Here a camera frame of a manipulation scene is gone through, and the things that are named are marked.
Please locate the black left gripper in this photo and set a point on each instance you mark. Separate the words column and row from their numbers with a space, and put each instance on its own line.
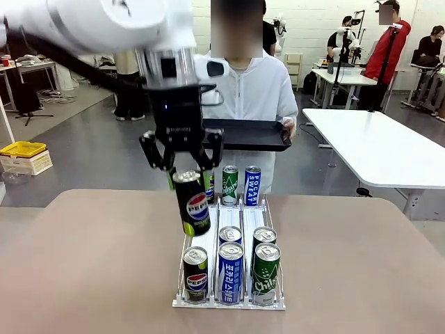
column 177, row 115

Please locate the black Pepsi can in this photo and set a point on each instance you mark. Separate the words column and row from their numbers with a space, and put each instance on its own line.
column 193, row 205
column 210, row 195
column 195, row 275

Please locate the black serving tray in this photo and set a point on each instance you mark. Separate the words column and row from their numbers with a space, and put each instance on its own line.
column 250, row 134

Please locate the green Chilsung cider can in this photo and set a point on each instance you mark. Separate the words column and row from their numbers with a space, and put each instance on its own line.
column 264, row 234
column 266, row 278
column 230, row 186

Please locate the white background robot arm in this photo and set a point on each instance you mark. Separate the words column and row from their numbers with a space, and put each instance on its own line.
column 353, row 43

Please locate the person's left forearm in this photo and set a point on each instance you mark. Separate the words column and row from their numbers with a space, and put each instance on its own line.
column 290, row 109

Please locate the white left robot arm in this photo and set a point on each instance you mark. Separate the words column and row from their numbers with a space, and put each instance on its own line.
column 87, row 21

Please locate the person in beige jacket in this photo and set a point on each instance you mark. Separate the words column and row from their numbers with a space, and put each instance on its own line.
column 128, row 90

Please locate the person in white coat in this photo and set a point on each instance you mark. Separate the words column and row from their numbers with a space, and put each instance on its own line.
column 257, row 90

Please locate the person in black top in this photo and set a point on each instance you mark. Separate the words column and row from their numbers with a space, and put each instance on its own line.
column 268, row 35

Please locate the person in black shirt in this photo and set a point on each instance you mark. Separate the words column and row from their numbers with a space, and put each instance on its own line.
column 335, row 40

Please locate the person in red jacket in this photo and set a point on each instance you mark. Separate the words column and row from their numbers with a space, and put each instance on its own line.
column 386, row 52

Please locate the seated person in black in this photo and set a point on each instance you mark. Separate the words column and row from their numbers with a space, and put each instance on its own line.
column 429, row 48

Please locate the person's left hand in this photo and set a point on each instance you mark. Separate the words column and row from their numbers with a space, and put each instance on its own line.
column 291, row 128

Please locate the blue Pocari Sweat can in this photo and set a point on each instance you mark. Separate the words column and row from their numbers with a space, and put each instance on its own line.
column 230, row 234
column 230, row 275
column 252, row 188

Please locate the white can dispenser rack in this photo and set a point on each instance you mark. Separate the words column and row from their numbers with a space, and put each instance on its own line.
column 229, row 215

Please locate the white shelf cart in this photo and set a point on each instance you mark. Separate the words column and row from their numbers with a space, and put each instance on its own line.
column 294, row 69

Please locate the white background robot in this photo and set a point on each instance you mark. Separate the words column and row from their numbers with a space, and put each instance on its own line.
column 280, row 33

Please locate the white plastic crate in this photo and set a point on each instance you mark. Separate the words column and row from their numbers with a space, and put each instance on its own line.
column 31, row 165

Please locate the yellow plastic crate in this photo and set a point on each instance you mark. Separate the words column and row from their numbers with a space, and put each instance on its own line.
column 22, row 149

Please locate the black floor tripod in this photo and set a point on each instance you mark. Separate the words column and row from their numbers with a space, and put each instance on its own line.
column 28, row 101

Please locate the clear plastic bowl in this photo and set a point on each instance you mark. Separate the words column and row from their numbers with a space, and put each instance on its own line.
column 15, row 177

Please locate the white cluttered desk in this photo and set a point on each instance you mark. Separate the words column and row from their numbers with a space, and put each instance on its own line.
column 34, row 66

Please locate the white background desk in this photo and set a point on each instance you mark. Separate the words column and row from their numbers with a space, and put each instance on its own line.
column 347, row 77

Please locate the black floor foot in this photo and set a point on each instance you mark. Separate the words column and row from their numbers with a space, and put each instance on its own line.
column 363, row 192

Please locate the large white table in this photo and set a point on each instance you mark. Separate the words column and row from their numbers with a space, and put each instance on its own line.
column 375, row 146

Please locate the red cup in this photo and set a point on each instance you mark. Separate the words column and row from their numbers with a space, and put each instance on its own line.
column 5, row 62

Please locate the black tripod pole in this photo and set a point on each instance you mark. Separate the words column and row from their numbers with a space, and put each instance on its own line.
column 384, row 69

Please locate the white table leg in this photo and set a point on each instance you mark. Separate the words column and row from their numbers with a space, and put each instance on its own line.
column 415, row 205

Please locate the white standing desk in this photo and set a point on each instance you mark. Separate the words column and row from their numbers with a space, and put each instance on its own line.
column 426, row 87

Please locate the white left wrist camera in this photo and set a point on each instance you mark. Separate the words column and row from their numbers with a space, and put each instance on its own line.
column 212, row 69

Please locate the black camera stand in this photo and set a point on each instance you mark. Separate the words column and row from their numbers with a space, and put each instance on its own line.
column 339, row 66

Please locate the white slanted frame leg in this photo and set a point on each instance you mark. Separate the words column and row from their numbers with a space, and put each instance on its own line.
column 6, row 120

